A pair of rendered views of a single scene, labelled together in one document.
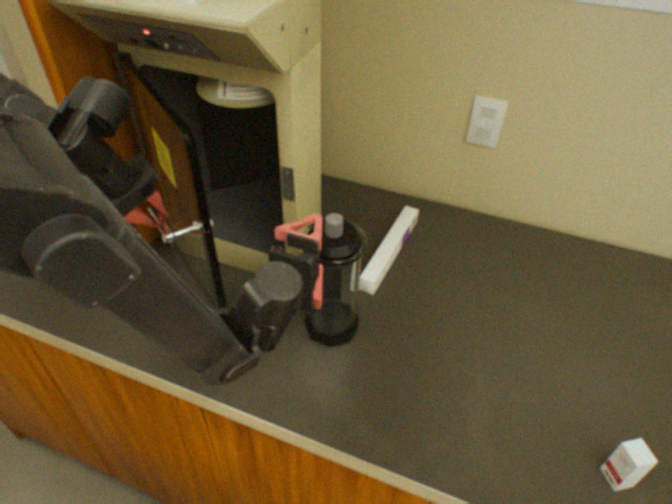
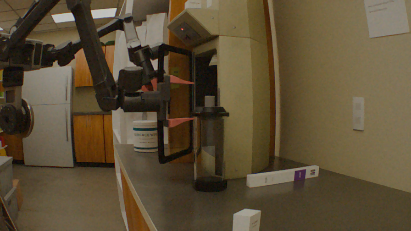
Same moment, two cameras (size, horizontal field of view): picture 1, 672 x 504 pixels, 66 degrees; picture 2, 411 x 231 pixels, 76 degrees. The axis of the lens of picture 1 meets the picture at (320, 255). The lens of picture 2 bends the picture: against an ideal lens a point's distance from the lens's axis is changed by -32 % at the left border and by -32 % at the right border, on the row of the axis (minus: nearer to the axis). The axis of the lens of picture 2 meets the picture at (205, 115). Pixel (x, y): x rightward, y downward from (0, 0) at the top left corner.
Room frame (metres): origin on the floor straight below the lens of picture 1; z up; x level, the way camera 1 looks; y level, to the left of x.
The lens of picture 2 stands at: (-0.07, -0.83, 1.21)
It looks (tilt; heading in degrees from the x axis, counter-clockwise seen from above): 3 degrees down; 50
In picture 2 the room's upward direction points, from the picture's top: straight up
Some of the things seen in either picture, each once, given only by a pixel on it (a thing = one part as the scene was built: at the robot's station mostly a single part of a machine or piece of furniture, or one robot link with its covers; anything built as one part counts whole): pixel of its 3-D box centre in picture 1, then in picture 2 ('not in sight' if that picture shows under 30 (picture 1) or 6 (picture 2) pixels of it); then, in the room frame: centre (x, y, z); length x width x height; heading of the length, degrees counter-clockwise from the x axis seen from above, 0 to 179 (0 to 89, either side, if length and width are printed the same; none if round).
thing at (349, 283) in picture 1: (332, 283); (209, 149); (0.64, -0.02, 1.06); 0.11 x 0.11 x 0.21
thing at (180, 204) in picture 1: (174, 196); (175, 101); (0.72, 0.25, 1.19); 0.30 x 0.01 x 0.40; 32
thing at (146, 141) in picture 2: not in sight; (145, 135); (0.90, 0.77, 1.02); 0.13 x 0.13 x 0.15
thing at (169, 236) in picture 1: (171, 221); not in sight; (0.64, 0.24, 1.20); 0.10 x 0.05 x 0.03; 32
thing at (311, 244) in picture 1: (305, 241); (177, 88); (0.56, 0.02, 1.23); 0.09 x 0.07 x 0.07; 157
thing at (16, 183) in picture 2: not in sight; (9, 194); (0.11, 2.95, 0.14); 0.41 x 0.32 x 0.28; 73
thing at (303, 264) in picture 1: (284, 291); (152, 101); (0.49, 0.05, 1.20); 0.07 x 0.07 x 0.10; 67
